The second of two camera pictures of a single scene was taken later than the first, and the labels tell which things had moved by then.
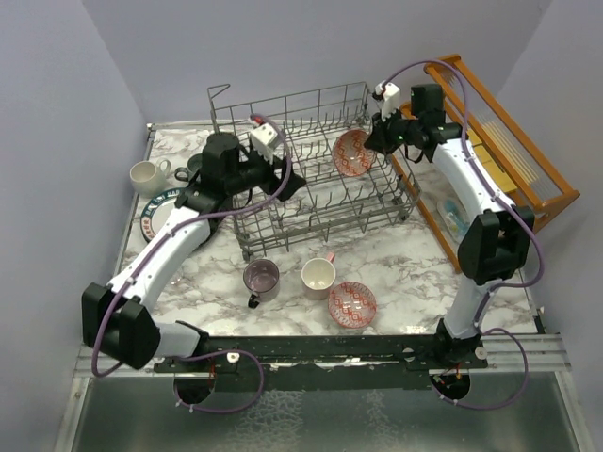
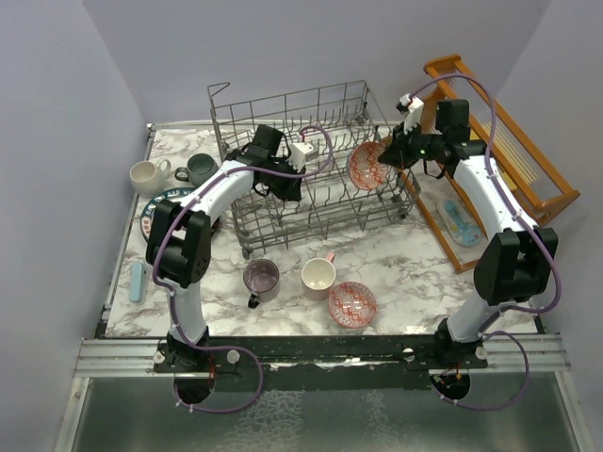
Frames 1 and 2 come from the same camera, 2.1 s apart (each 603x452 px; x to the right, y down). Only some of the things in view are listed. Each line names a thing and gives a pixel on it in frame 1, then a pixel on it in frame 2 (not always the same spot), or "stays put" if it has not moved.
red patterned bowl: [352, 304] stays put
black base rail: [320, 362] stays put
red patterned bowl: [350, 155] to [366, 171]
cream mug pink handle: [317, 277] stays put
